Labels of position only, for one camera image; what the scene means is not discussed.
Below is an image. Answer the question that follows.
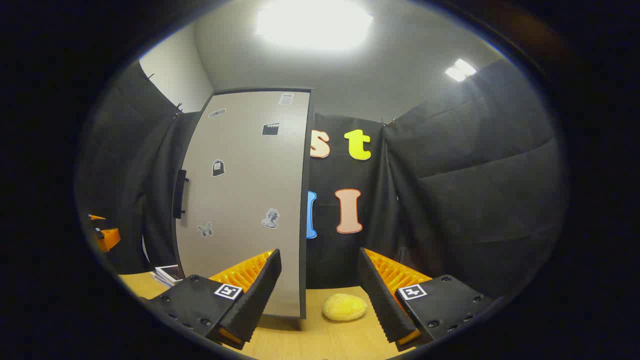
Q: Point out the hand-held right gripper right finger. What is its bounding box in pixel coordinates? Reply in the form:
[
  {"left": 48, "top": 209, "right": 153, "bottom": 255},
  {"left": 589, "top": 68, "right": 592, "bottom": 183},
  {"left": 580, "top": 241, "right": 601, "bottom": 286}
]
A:
[{"left": 357, "top": 247, "right": 496, "bottom": 352}]

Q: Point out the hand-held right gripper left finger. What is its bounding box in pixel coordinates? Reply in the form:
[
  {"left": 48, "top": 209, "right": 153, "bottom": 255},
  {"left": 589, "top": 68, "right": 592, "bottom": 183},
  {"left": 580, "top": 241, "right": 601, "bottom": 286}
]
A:
[{"left": 145, "top": 248, "right": 282, "bottom": 351}]

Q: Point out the black cabinet door handle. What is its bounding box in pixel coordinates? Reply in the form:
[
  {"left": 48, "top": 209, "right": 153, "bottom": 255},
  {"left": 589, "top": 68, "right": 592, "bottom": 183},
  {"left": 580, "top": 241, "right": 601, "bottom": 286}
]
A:
[{"left": 172, "top": 169, "right": 189, "bottom": 220}]

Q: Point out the dark grey cabinet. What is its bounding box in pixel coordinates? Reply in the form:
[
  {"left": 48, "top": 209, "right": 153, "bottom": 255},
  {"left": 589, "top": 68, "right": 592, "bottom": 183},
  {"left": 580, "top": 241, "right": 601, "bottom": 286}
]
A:
[{"left": 171, "top": 87, "right": 315, "bottom": 321}]

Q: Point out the light grey cabinet door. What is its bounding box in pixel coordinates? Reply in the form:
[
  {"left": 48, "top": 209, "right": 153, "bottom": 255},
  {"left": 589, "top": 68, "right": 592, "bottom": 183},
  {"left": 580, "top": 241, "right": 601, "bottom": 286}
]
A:
[{"left": 175, "top": 91, "right": 310, "bottom": 317}]

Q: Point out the yellow bun-shaped toy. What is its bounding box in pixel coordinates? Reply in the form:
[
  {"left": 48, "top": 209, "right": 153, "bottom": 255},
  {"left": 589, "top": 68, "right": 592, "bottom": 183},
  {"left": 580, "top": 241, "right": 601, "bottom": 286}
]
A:
[{"left": 322, "top": 293, "right": 368, "bottom": 322}]

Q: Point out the white portrait-cover book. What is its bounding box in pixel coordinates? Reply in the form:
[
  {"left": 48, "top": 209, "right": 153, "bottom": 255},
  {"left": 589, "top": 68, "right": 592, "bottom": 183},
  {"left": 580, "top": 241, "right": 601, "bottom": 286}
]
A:
[{"left": 154, "top": 265, "right": 185, "bottom": 285}]

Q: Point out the black backdrop cloth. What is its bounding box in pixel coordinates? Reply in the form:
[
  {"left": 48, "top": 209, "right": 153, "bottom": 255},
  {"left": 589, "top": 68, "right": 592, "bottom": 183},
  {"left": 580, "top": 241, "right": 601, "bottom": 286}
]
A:
[{"left": 75, "top": 57, "right": 568, "bottom": 301}]

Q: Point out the small ceiling light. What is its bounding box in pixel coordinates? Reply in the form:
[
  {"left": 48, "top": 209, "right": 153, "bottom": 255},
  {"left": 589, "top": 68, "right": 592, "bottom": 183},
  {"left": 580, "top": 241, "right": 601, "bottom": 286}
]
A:
[{"left": 445, "top": 58, "right": 477, "bottom": 83}]

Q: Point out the large ceiling light panel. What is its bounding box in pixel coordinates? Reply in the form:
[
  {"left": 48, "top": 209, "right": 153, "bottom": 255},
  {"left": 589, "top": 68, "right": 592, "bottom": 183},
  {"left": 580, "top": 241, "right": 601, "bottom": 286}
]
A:
[{"left": 255, "top": 0, "right": 375, "bottom": 52}]

